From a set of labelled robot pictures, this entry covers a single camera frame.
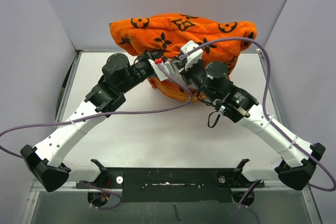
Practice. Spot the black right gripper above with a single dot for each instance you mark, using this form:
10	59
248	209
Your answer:
186	73

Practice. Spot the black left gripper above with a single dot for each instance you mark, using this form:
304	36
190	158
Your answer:
147	55

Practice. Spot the orange patterned plush pillowcase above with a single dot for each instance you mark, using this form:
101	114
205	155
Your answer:
169	32

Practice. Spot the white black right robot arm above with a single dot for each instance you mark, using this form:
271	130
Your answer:
296	164

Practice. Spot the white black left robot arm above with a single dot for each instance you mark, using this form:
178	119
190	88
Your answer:
46	160

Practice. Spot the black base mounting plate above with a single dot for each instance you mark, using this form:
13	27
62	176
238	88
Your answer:
173	184

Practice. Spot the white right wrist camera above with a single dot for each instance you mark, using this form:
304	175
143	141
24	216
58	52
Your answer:
190	54

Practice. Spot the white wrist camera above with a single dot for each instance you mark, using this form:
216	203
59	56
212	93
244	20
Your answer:
165	65
190	54

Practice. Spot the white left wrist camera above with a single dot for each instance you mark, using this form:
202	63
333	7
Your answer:
165	65

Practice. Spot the aluminium frame rail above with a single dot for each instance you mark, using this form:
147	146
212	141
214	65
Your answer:
55	203

